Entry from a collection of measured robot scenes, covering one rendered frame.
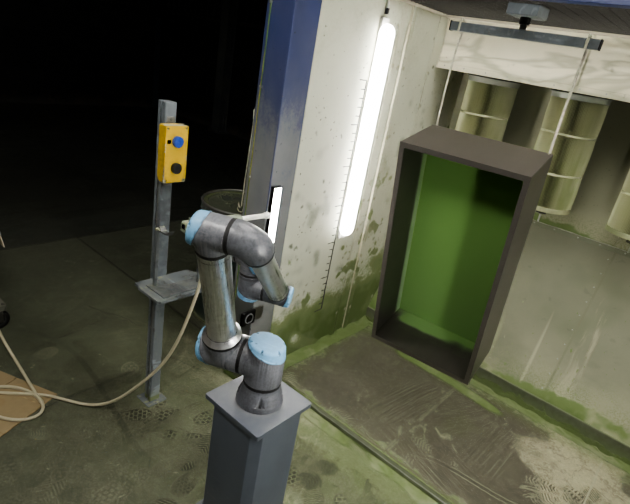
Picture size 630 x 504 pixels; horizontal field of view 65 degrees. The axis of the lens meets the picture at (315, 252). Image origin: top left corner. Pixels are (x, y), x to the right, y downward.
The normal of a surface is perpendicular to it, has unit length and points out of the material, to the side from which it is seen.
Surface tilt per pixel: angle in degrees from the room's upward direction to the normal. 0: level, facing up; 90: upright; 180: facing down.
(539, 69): 90
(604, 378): 57
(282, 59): 90
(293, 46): 90
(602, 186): 90
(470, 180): 102
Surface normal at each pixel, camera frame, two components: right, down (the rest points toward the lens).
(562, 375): -0.45, -0.34
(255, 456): 0.07, 0.40
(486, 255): -0.59, 0.40
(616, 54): -0.65, 0.19
